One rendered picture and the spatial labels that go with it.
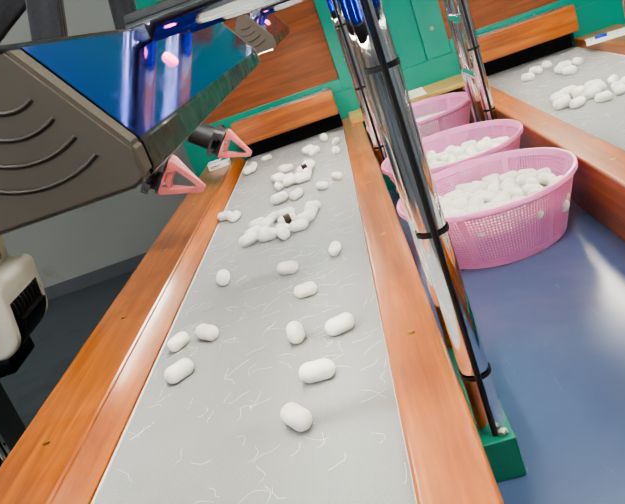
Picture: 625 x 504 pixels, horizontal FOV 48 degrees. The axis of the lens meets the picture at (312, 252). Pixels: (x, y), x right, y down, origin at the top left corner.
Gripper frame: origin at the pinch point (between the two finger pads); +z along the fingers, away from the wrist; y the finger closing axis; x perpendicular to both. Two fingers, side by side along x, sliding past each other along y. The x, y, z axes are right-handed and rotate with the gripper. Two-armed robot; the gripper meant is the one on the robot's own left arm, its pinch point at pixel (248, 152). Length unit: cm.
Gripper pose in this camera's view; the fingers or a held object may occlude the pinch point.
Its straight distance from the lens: 173.2
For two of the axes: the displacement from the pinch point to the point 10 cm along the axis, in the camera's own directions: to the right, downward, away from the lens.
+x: -3.7, 8.7, 3.2
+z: 9.3, 3.6, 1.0
